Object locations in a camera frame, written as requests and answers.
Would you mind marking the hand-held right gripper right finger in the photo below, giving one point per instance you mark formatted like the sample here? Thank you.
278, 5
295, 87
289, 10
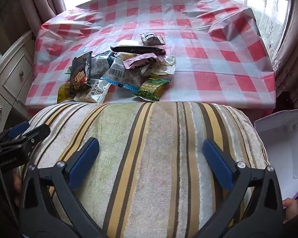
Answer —
217, 163

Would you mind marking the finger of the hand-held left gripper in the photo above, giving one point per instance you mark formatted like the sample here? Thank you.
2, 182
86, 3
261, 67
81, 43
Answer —
17, 131
39, 131

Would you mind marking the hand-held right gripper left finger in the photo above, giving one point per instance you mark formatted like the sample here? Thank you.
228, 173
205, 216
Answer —
85, 161

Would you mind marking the long black snack packet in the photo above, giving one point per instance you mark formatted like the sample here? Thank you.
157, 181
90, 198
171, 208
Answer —
139, 49

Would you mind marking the small grey packet orange edge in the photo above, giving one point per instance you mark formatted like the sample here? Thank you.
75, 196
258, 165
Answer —
152, 39

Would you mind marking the yellow snack packet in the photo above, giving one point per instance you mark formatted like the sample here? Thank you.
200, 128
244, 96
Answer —
63, 94

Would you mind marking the cream wooden dresser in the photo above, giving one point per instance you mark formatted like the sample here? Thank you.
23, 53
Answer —
12, 79

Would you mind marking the white packet red print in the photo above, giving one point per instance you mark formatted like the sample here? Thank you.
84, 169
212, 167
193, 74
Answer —
94, 93

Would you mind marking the small green packet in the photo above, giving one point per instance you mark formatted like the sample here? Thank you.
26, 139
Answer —
69, 70

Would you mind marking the black cracker packet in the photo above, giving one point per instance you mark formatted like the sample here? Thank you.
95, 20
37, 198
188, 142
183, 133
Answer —
80, 76

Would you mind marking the person's bare leg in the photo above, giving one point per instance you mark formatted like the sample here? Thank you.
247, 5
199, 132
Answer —
291, 208

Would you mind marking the clear packet of dark nuts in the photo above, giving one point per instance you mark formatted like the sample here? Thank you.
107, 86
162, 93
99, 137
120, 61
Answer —
100, 65

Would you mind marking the blue-edged clear seed packet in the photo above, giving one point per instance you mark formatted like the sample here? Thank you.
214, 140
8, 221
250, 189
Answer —
119, 75

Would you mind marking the green pea packet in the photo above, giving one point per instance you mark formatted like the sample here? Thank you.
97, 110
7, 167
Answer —
150, 90

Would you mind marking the red white checkered tablecloth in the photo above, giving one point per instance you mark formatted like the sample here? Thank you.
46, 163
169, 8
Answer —
201, 62

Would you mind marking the white clear snack packet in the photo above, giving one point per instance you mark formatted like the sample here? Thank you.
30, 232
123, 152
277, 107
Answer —
165, 67

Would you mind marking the pink black chocolate packet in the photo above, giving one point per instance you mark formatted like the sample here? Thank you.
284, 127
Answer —
139, 63

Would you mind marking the pale cake in clear wrapper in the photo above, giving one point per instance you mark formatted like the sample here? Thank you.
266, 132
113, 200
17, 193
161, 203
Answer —
126, 55
129, 43

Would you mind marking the pink heavy curtain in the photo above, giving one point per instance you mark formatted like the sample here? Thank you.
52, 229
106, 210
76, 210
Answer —
39, 0
295, 67

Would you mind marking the white lace curtain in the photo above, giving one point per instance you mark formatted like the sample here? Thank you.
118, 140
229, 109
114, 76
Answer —
268, 17

